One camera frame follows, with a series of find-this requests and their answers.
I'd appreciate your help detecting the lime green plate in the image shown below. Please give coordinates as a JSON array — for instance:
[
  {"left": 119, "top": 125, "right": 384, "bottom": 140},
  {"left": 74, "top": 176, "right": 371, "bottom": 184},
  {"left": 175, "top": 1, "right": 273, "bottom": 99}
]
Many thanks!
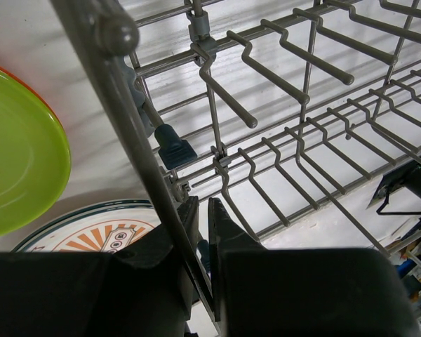
[{"left": 0, "top": 67, "right": 72, "bottom": 236}]

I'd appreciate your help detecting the background clutter of objects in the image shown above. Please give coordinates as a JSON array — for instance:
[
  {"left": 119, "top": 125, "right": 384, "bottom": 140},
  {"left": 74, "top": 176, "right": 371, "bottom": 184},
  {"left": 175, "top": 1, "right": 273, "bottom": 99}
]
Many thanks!
[{"left": 392, "top": 238, "right": 421, "bottom": 335}]

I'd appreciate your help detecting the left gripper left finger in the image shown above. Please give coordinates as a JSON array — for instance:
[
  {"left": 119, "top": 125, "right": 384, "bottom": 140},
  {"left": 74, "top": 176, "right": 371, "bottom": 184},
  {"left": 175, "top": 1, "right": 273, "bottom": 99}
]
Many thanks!
[{"left": 0, "top": 195, "right": 200, "bottom": 337}]

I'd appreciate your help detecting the white plate orange sunburst pattern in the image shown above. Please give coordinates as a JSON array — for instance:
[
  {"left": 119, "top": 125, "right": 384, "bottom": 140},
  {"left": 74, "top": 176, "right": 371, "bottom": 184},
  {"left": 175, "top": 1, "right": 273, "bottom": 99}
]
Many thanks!
[{"left": 13, "top": 199, "right": 161, "bottom": 253}]

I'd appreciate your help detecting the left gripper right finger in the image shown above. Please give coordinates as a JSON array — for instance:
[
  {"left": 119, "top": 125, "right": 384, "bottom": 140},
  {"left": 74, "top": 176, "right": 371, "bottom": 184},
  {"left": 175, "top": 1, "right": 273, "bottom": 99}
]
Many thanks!
[{"left": 208, "top": 198, "right": 420, "bottom": 336}]

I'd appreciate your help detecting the grey wire dish rack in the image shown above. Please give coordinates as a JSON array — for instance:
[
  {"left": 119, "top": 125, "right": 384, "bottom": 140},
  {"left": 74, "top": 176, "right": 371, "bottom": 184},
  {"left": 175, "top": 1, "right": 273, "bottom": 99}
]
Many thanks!
[{"left": 51, "top": 0, "right": 421, "bottom": 337}]

